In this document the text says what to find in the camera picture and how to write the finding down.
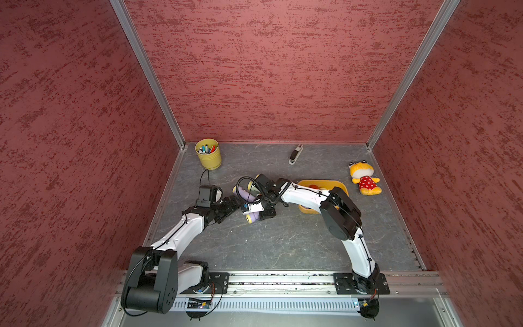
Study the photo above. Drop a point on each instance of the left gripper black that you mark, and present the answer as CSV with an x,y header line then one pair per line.
x,y
229,208

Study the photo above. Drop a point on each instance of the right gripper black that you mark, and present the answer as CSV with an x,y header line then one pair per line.
x,y
267,214

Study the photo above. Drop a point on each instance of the purple flashlight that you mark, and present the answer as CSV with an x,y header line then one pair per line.
x,y
253,217
244,195

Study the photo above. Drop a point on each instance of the yellow plastic storage box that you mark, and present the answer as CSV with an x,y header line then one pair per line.
x,y
321,195

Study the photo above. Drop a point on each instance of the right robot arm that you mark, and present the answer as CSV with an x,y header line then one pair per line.
x,y
341,217

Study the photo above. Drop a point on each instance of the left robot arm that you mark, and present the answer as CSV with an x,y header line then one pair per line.
x,y
155,277

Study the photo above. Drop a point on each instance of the green flashlight rear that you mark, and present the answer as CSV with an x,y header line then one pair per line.
x,y
255,187

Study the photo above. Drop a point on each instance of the grey black stapler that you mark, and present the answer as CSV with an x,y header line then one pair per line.
x,y
295,154

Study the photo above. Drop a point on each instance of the yellow-green pen cup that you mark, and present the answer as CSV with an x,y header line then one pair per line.
x,y
208,151

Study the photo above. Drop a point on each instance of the yellow plush toy red dress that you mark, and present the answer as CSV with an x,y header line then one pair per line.
x,y
362,175

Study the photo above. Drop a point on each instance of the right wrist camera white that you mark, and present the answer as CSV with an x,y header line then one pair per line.
x,y
248,208

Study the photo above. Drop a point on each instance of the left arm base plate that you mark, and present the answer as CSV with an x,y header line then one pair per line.
x,y
216,283

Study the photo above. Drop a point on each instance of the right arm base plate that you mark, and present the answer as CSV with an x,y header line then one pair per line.
x,y
350,284

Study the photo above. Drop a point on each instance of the aluminium front rail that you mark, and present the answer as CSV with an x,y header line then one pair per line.
x,y
324,284

